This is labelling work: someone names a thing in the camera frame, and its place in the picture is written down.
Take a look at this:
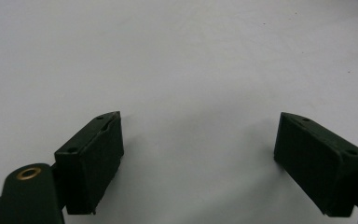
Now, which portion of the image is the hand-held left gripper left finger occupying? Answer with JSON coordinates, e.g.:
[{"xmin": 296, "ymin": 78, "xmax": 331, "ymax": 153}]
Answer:
[{"xmin": 53, "ymin": 110, "xmax": 125, "ymax": 216}]

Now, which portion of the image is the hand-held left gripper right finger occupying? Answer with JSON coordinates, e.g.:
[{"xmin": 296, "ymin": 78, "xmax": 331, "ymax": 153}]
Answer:
[{"xmin": 273, "ymin": 111, "xmax": 358, "ymax": 218}]

